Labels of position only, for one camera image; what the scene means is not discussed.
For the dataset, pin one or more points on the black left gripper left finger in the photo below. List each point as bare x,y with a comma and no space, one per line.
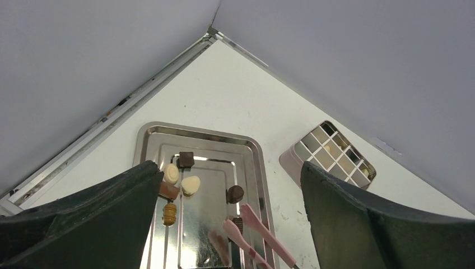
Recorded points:
103,226

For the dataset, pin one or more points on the white heart chocolate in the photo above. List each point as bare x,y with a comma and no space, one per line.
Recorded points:
190,185
171,174

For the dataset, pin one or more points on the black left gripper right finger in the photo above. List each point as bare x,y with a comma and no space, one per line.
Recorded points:
354,228

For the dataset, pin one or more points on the dark brown square chocolate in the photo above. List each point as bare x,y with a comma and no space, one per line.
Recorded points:
168,191

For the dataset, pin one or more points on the dark oval chocolate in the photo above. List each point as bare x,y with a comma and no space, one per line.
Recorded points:
239,223

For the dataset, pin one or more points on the brown ridged chocolate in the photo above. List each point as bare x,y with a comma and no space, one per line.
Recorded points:
169,214

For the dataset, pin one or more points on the large steel tray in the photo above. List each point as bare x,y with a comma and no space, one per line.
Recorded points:
221,160

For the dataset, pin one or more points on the pink grid chocolate box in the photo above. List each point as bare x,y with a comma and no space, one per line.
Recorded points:
327,147

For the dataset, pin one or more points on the dark round chocolate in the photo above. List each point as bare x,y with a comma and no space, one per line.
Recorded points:
234,194

